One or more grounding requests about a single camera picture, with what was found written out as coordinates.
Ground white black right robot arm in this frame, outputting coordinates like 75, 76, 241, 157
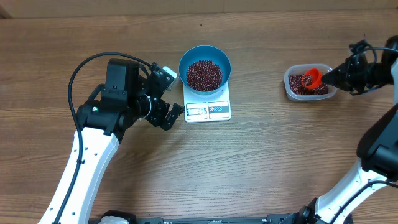
283, 36, 397, 224

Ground red adzuki beans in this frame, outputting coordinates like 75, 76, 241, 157
186, 60, 328, 95

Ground blue plastic bowl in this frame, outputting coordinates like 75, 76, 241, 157
178, 45, 232, 95

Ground orange measuring scoop blue handle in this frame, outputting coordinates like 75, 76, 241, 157
301, 68, 323, 90

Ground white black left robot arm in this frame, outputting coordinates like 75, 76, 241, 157
40, 58, 183, 223

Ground clear plastic bean container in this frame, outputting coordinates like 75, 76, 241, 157
284, 63, 337, 101

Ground white digital kitchen scale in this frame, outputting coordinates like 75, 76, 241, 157
183, 83, 232, 123

